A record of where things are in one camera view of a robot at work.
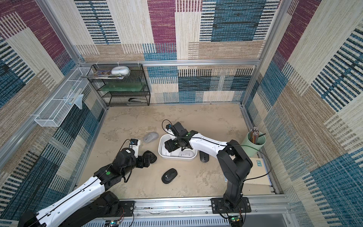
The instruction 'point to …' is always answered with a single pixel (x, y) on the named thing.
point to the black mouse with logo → (204, 157)
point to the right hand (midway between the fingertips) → (170, 142)
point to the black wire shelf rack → (120, 99)
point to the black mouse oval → (169, 176)
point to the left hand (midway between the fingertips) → (145, 153)
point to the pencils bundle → (254, 135)
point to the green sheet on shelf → (123, 86)
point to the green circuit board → (114, 223)
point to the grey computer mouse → (150, 137)
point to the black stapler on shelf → (136, 100)
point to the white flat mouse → (189, 153)
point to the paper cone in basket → (78, 100)
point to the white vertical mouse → (167, 153)
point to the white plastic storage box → (174, 155)
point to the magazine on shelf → (105, 74)
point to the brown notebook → (262, 185)
